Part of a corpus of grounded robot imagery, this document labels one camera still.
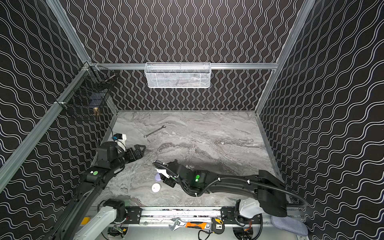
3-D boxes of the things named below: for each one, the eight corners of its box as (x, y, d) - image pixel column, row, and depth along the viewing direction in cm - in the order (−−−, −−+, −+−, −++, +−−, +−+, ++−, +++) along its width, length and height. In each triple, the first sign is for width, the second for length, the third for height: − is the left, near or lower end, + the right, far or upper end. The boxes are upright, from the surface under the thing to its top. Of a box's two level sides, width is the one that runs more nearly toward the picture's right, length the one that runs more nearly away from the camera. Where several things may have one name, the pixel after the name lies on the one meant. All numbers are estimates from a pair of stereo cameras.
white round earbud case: (151, 192, 84) (150, 191, 82) (152, 184, 87) (152, 182, 85) (160, 192, 84) (159, 191, 82) (161, 183, 87) (160, 182, 85)
